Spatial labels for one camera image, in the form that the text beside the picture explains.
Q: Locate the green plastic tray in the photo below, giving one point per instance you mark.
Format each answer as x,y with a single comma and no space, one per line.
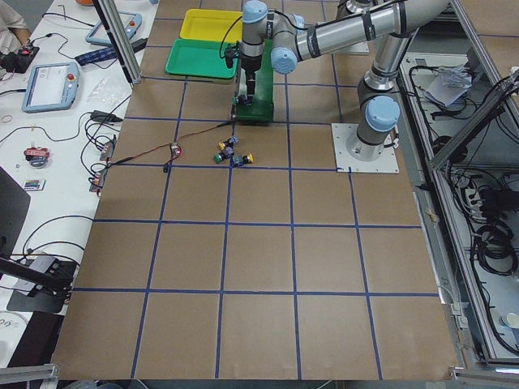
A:
197,58

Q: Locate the plaid blue pouch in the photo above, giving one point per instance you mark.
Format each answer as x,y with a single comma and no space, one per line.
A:
95,56

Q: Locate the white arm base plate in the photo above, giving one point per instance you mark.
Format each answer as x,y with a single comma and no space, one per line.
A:
354,156

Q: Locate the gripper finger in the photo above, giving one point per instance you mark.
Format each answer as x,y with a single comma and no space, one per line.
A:
250,86

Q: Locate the near teach pendant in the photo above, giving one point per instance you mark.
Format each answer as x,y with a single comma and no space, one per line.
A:
51,87

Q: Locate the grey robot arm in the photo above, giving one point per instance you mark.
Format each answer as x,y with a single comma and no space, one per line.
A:
287,41

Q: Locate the green conveyor belt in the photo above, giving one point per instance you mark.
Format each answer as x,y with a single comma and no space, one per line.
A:
261,109

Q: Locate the aluminium frame post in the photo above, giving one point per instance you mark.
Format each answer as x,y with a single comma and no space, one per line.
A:
110,18

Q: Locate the yellow plastic tray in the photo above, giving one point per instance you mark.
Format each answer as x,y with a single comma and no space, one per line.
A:
207,24

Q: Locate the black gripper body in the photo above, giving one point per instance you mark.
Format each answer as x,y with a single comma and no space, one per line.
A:
250,66

